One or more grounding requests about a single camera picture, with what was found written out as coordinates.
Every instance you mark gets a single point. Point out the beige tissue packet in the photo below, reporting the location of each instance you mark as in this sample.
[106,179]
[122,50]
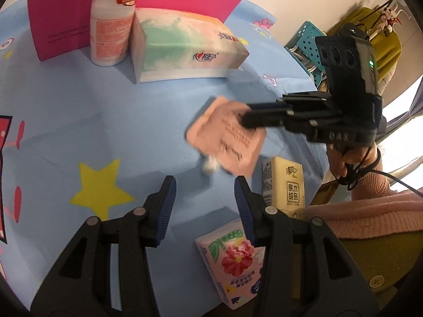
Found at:
[287,188]

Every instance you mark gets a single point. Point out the person's olive clothing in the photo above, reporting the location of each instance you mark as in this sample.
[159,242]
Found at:
[363,257]

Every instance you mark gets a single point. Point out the white plastic bottle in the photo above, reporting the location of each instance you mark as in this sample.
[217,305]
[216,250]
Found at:
[109,29]

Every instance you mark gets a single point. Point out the pink cardboard box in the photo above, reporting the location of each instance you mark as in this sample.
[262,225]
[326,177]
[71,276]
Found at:
[59,23]

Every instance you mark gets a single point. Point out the person's right forearm pink sleeve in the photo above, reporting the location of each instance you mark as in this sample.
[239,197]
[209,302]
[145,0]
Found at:
[380,204]

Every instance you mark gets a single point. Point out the pink tissue packet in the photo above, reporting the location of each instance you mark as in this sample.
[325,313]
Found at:
[224,145]

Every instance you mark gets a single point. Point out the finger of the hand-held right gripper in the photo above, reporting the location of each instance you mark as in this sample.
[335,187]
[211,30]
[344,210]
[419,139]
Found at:
[269,106]
[267,119]

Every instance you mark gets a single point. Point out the small hanging plush toy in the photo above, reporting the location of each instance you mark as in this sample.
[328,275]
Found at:
[387,18]

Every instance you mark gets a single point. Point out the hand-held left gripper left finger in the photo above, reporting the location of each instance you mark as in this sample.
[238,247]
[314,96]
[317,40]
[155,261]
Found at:
[165,211]

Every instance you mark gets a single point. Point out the person's right hand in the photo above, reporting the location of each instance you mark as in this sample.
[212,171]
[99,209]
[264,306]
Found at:
[337,165]

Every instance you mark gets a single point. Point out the large soft tissue pack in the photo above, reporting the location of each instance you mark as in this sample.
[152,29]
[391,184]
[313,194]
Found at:
[178,46]

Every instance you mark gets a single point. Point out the teal perforated plastic basket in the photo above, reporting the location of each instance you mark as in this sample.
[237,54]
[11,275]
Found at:
[305,48]

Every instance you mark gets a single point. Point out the yellow hanging garment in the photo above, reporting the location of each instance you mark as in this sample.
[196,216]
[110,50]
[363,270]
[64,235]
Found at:
[383,49]

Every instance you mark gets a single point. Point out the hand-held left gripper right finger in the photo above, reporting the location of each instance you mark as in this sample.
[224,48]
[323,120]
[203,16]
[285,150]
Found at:
[244,211]

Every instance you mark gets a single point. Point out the small white wad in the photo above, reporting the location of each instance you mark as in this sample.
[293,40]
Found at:
[210,165]

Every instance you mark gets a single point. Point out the floral tissue packet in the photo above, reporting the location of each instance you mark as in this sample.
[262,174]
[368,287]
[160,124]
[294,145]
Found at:
[231,264]

